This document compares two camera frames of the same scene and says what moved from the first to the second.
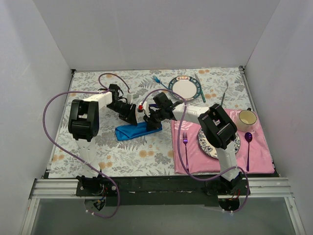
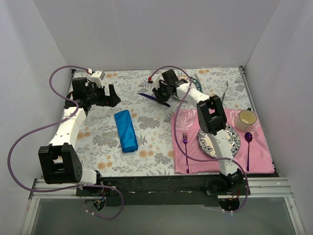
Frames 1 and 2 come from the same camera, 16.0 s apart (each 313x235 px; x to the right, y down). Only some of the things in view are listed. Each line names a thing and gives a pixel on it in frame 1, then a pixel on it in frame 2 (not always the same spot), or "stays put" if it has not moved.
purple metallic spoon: [248, 137] stays put
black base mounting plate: [164, 191] stays put
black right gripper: [151, 120] -> [161, 91]
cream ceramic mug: [247, 119] stays put
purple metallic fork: [185, 141] stays put
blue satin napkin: [127, 132] -> [126, 130]
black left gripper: [132, 113] -> [106, 97]
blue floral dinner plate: [211, 151] stays put
